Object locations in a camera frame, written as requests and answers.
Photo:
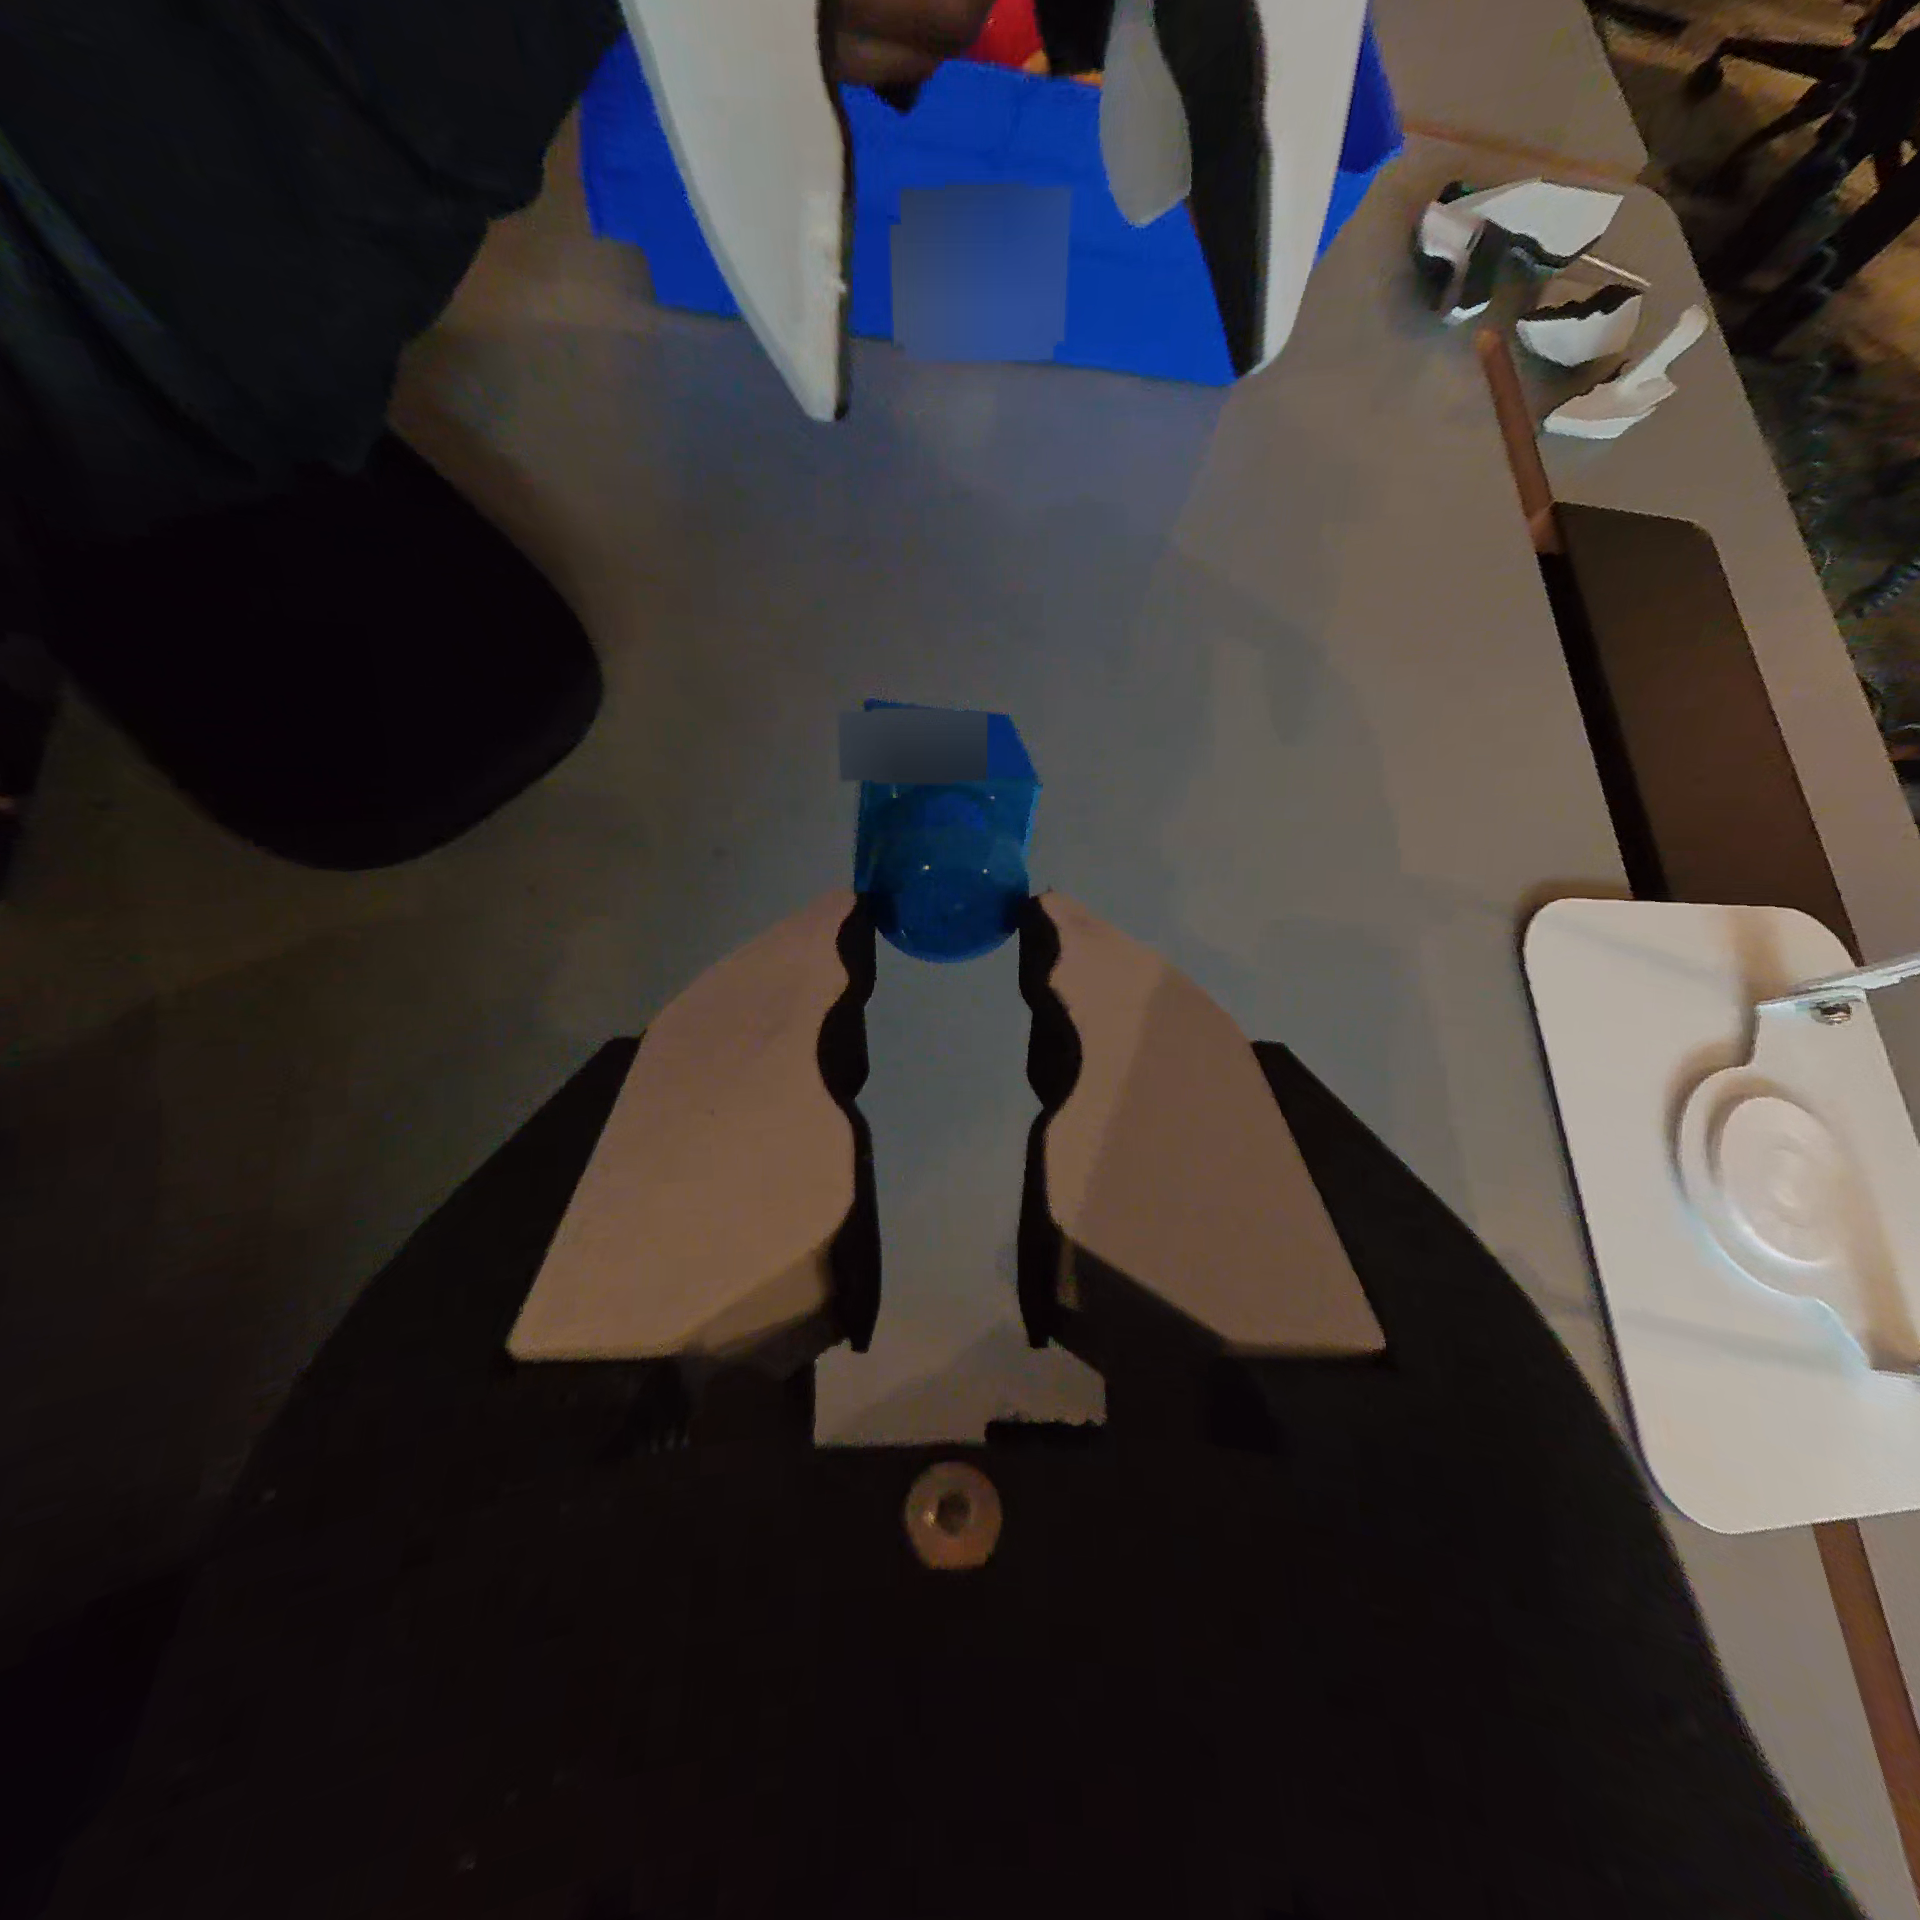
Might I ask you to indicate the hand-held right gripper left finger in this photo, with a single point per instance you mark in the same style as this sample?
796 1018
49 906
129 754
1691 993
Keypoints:
675 1202

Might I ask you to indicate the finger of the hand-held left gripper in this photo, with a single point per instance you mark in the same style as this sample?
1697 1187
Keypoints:
738 153
1306 153

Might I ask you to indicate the blue mega block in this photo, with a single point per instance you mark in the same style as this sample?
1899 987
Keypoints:
948 873

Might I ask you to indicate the black perforated rubber pad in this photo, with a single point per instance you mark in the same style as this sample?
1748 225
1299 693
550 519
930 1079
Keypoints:
332 691

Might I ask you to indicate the person's left hand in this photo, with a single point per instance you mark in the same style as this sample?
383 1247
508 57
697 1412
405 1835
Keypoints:
902 37

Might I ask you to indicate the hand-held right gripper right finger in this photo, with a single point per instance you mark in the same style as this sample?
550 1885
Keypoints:
1218 1202

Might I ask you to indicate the blue plastic object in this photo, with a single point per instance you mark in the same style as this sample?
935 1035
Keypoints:
661 212

